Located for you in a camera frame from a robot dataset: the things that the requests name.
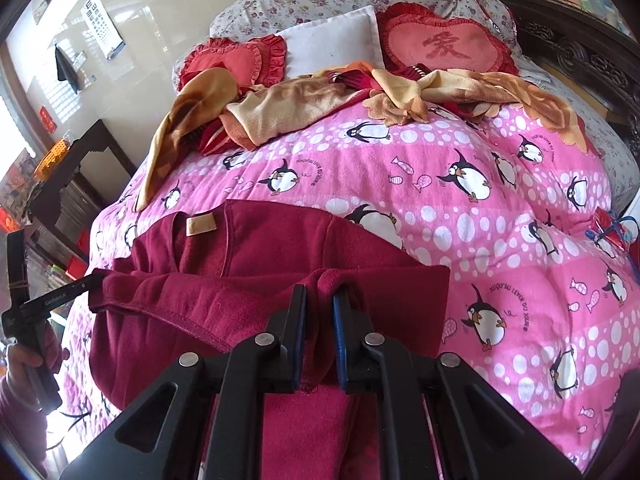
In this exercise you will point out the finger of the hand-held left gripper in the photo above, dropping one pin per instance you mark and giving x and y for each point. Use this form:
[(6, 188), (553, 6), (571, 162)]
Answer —
[(75, 290)]

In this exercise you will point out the maroon fleece sweater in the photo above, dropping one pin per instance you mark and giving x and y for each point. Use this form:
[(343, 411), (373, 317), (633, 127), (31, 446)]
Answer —
[(200, 310)]

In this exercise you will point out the red heart-shaped ruffled pillow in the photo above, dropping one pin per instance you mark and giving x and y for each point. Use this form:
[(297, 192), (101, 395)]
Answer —
[(225, 57), (440, 42)]

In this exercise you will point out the person's left hand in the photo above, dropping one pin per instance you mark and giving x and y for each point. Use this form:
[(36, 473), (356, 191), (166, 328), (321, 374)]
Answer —
[(25, 355)]

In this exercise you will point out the wall calendar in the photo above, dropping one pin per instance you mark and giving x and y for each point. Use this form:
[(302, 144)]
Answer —
[(102, 25)]

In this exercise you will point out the dark wooden side table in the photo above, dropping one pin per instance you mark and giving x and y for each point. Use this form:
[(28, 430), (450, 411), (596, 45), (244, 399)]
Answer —
[(95, 145)]

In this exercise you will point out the red paper bag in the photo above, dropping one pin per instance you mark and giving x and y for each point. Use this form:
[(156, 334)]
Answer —
[(77, 265)]

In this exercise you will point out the red hanging decoration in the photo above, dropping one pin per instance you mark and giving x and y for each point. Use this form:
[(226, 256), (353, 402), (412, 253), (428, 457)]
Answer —
[(9, 219)]

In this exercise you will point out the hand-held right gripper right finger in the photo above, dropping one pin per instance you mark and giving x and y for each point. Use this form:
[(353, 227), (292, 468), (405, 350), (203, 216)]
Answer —
[(341, 345)]

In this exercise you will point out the orange and red crumpled blanket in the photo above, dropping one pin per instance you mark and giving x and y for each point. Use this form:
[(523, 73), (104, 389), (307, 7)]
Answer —
[(280, 105)]

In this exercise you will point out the black hanging cloth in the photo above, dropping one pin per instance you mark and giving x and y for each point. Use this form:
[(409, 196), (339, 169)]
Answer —
[(66, 70)]

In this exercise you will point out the red and blue packet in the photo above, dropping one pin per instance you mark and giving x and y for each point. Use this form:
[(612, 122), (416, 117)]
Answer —
[(607, 230)]

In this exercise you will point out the orange plastic basket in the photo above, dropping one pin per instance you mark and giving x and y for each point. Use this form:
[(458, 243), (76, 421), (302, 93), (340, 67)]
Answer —
[(50, 160)]

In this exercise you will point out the red wall sign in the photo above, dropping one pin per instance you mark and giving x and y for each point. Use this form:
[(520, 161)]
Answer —
[(47, 120)]

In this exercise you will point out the pink penguin print blanket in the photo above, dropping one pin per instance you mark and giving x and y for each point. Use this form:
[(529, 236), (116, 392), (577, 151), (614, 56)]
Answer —
[(450, 185)]

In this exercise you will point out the dark carved wooden headboard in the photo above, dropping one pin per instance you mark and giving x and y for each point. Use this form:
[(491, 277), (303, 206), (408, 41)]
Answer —
[(575, 50)]

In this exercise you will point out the white pillow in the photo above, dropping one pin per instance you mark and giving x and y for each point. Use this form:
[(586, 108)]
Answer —
[(330, 42)]

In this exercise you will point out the person's left forearm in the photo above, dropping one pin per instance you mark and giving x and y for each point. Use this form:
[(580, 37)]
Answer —
[(20, 420)]

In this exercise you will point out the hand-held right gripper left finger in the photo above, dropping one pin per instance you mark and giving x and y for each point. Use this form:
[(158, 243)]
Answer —
[(299, 350)]

